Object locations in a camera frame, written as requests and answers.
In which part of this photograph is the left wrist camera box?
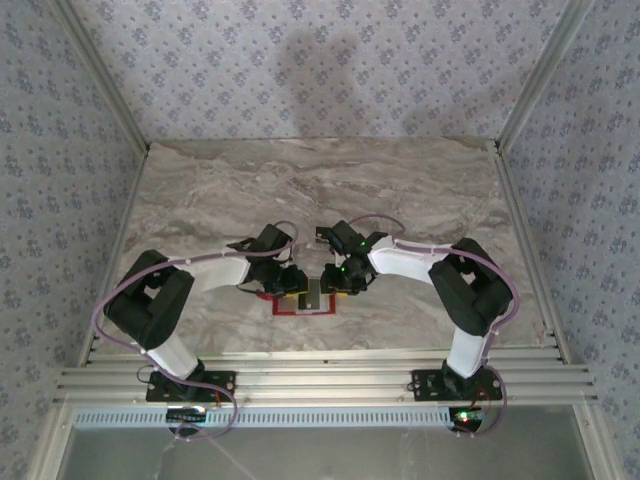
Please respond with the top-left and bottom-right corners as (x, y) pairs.
(273, 238), (298, 265)

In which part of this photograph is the aluminium side rail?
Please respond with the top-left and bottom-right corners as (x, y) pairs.
(77, 144), (152, 366)
(492, 142), (572, 362)

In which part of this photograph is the small circuit board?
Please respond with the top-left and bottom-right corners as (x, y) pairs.
(166, 405), (209, 424)
(451, 406), (489, 427)

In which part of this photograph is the red card holder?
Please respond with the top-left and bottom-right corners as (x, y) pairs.
(254, 288), (338, 318)

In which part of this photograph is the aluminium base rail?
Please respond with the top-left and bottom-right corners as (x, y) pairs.
(52, 349), (599, 406)

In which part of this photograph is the grey slotted cable duct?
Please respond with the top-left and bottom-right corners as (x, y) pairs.
(72, 405), (454, 430)

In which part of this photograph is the aluminium corner post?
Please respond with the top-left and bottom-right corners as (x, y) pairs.
(49, 0), (152, 154)
(493, 0), (597, 155)

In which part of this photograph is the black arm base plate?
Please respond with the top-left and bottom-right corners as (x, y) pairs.
(145, 370), (237, 403)
(410, 369), (503, 402)

